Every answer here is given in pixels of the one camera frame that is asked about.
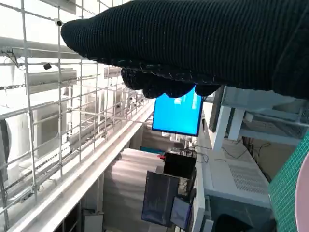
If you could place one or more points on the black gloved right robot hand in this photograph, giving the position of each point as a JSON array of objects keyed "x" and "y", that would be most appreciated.
[{"x": 193, "y": 43}]

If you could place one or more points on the pink bowl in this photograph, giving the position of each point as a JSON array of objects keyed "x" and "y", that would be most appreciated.
[{"x": 304, "y": 193}]

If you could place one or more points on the blue screen monitor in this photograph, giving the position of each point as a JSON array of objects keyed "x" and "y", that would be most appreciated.
[{"x": 176, "y": 116}]

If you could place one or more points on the black monitor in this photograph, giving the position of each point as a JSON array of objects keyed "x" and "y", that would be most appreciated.
[{"x": 179, "y": 165}]

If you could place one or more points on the white perforated cabinet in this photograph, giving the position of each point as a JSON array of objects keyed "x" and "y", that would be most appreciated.
[{"x": 222, "y": 178}]

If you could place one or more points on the white ceiling air unit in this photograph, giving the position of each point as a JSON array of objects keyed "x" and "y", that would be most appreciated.
[{"x": 48, "y": 81}]

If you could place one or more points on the large dark monitor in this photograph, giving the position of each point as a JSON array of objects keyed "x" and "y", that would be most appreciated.
[{"x": 159, "y": 198}]

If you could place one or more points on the small dark monitor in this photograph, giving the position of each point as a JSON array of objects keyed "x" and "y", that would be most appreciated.
[{"x": 181, "y": 212}]

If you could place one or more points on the green cutting mat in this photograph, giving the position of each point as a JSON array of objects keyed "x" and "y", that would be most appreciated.
[{"x": 282, "y": 198}]

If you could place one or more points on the white dome security camera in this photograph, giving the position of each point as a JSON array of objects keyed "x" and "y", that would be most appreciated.
[{"x": 58, "y": 22}]

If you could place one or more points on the black ceiling camera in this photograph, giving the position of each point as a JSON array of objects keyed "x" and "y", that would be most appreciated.
[{"x": 47, "y": 66}]

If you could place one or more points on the white ceiling grid frame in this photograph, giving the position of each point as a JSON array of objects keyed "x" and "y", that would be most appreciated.
[{"x": 23, "y": 29}]

